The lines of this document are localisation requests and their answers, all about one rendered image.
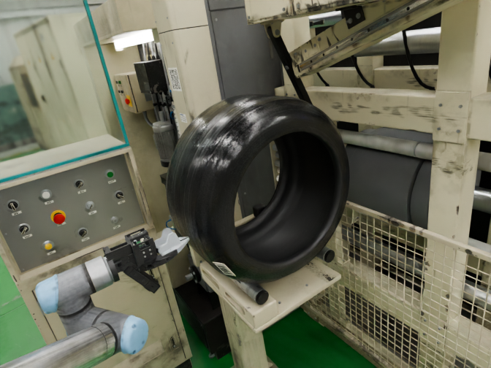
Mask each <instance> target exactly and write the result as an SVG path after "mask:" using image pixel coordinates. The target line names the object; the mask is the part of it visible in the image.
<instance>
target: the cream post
mask: <svg viewBox="0 0 491 368"><path fill-rule="evenodd" d="M151 5H152V8H153V14H154V17H155V23H156V27H157V31H158V34H159V40H160V43H161V44H160V45H161V49H162V52H163V56H164V62H165V66H166V69H167V75H168V78H169V82H170V87H171V91H172V97H173V101H174V104H175V110H176V113H177V117H178V122H179V126H180V132H181V135H182V133H183V132H184V131H185V130H186V128H187V127H188V125H189V124H190V123H191V122H192V121H193V120H194V119H195V118H196V117H197V116H198V115H199V114H200V113H201V112H203V111H204V110H206V109H207V108H208V107H210V106H212V105H214V104H216V103H218V102H220V101H221V94H220V89H219V85H218V77H217V73H216V65H215V60H214V56H213V48H212V44H211V39H210V32H209V27H208V19H207V15H206V10H205V3H204V0H151ZM168 68H177V71H178V76H179V80H180V86H181V90H182V91H174V90H173V89H172V83H171V79H170V74H169V70H168ZM180 113H181V114H185V115H186V120H187V123H184V122H182V121H181V119H180ZM241 219H242V214H241V209H240V202H239V197H238V193H237V196H236V200H235V222H236V221H239V220H241ZM218 297H219V301H220V304H221V310H222V313H223V317H224V323H225V327H226V330H227V336H228V339H229V344H230V348H231V352H232V358H233V362H234V365H235V368H268V363H267V356H266V351H265V346H264V339H263V334H262V331H261V332H260V333H258V334H255V333H254V332H253V331H252V330H251V329H250V328H249V326H248V325H247V324H246V323H245V322H244V321H243V320H242V319H241V318H240V317H239V316H238V315H237V314H236V313H235V312H234V311H233V310H232V309H231V308H230V307H229V305H228V304H227V303H226V302H225V301H224V300H223V299H222V298H221V297H220V296H218Z"/></svg>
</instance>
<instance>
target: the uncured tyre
mask: <svg viewBox="0 0 491 368"><path fill-rule="evenodd" d="M272 141H274V142H275V145H276V147H277V149H278V154H279V159H280V174H279V178H278V184H277V187H276V190H275V193H274V194H273V197H272V199H271V200H270V202H269V203H268V205H267V206H266V207H265V208H264V209H263V211H262V212H261V213H260V214H258V215H257V216H256V217H255V218H254V219H253V220H251V221H249V222H247V223H246V224H243V225H242V226H238V227H235V200H236V196H237V191H238V188H239V186H240V182H241V180H242V179H243V175H244V174H245V172H246V170H247V168H248V167H249V165H250V164H251V162H252V161H253V160H254V158H255V157H256V156H257V154H258V153H259V152H260V151H261V150H262V149H263V148H264V147H266V146H267V145H268V144H270V143H271V142H272ZM349 179H350V174H349V160H348V156H347V153H346V149H345V145H344V143H343V139H342V137H341V135H340V132H339V130H338V128H337V127H336V125H335V124H334V123H333V121H332V120H331V119H330V118H329V116H328V115H326V114H325V113H324V112H323V111H322V110H320V109H319V108H318V107H315V106H313V105H312V104H310V103H308V102H306V101H304V100H302V99H297V98H294V97H289V96H271V95H261V94H241V95H236V96H232V97H229V98H227V99H224V100H222V101H220V102H218V103H216V104H214V105H212V106H210V107H208V108H207V109H206V110H204V111H203V112H201V113H200V114H199V115H198V116H197V117H196V118H195V119H194V120H193V121H192V122H191V123H190V124H189V125H188V127H187V128H186V130H185V131H184V132H183V133H182V135H181V137H180V139H179V140H178V142H177V144H176V146H175V149H174V150H173V152H172V156H171V159H170V163H169V166H168V170H167V181H166V194H167V203H168V207H169V211H170V215H171V218H172V221H173V223H174V225H175V228H176V229H177V230H178V233H179V234H180V235H181V236H182V237H189V241H188V243H187V244H188V245H190V246H191V247H192V248H193V249H194V250H195V251H196V252H197V253H198V254H199V255H201V257H203V258H204V260H206V262H208V263H209V265H211V266H212V267H213V268H214V269H215V270H217V271H218V272H220V273H221V274H223V275H225V274H224V273H223V272H222V271H221V270H220V269H219V268H218V267H217V266H216V265H215V264H214V263H213V262H217V263H222V264H225V265H226V266H227V267H228V268H229V269H230V270H231V271H232V272H233V273H234V274H235V275H236V276H231V275H225V276H227V277H230V278H232V279H234V280H238V281H240V282H244V283H269V282H273V281H275V280H279V279H281V278H283V277H286V276H287V275H290V274H291V273H293V272H296V271H297V270H299V269H301V268H302V267H304V266H305V265H306V264H308V263H309V262H310V261H311V260H313V259H314V258H315V257H316V256H317V255H318V254H319V253H320V252H321V250H322V249H323V248H324V246H325V245H326V244H327V243H328V242H329V240H330V238H331V237H332V235H333V234H334V232H335V230H336V228H337V227H338V224H339V222H340V220H341V217H342V215H343V211H344V209H345V206H346V201H347V197H348V193H349Z"/></svg>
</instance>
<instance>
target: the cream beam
mask: <svg viewBox="0 0 491 368"><path fill-rule="evenodd" d="M379 1H386V0H245V10H246V16H247V22H248V25H252V24H257V23H265V22H269V21H273V20H283V19H284V20H287V19H292V18H301V17H305V16H309V15H316V14H321V13H325V12H331V11H335V9H337V8H341V7H348V6H352V5H357V6H359V5H360V6H362V5H366V4H371V3H375V2H379Z"/></svg>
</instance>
